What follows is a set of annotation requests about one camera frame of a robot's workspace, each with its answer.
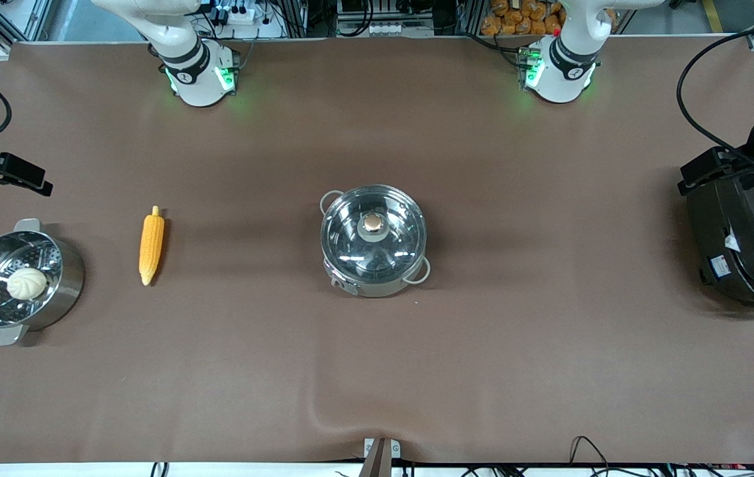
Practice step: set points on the glass pot lid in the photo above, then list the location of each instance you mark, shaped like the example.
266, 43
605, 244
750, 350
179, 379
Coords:
350, 245

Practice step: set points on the yellow corn cob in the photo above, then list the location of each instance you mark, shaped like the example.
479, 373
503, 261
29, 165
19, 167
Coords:
151, 242

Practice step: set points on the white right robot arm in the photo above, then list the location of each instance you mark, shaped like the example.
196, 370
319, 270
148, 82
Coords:
195, 83

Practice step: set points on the stainless steel cooking pot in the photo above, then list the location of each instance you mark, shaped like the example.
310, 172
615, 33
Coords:
377, 289

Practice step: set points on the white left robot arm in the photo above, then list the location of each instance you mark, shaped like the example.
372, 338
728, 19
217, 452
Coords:
559, 79

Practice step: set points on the black rice cooker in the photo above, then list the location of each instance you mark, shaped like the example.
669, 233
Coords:
741, 252

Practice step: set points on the metal table edge bracket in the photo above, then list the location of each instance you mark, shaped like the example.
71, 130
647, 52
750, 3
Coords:
381, 454

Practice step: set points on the brown table mat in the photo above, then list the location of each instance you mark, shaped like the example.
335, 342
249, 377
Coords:
377, 371

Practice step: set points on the white empty power strip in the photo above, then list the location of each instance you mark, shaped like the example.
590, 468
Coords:
390, 29

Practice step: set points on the white power strip with plugs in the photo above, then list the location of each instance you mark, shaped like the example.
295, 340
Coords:
251, 18

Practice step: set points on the bag of orange snacks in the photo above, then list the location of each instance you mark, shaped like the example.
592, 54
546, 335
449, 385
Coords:
523, 18

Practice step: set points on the white steamed bun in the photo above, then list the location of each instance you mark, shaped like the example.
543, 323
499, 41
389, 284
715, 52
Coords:
26, 283

